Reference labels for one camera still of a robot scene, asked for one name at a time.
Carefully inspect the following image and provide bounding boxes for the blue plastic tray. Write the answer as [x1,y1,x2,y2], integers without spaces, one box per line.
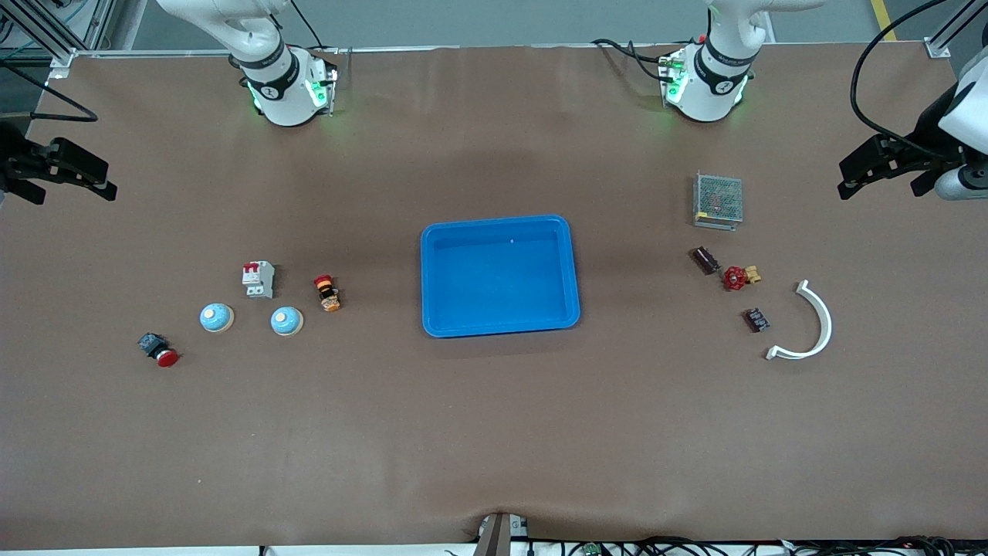
[420,215,581,339]

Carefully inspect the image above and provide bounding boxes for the aluminium frame post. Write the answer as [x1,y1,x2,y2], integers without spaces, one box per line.
[0,0,117,82]
[925,0,988,59]

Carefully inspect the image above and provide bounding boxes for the brown table mat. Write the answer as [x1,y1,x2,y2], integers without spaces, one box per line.
[0,42,988,551]

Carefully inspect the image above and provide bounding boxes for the red mushroom button blue base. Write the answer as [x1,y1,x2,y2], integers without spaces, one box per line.
[137,332,182,368]

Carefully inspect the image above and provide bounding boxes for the black base cables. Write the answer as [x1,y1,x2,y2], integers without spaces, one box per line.
[593,37,672,82]

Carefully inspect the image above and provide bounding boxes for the white curved plastic bracket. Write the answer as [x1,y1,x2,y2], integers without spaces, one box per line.
[765,280,834,361]

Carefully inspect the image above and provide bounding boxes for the white circuit breaker red switch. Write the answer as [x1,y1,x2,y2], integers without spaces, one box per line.
[242,261,276,300]

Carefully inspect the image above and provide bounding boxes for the metal mesh power supply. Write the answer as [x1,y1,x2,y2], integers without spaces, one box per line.
[692,171,745,231]

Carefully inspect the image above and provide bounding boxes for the red button orange body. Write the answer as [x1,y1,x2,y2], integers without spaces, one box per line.
[313,275,342,313]

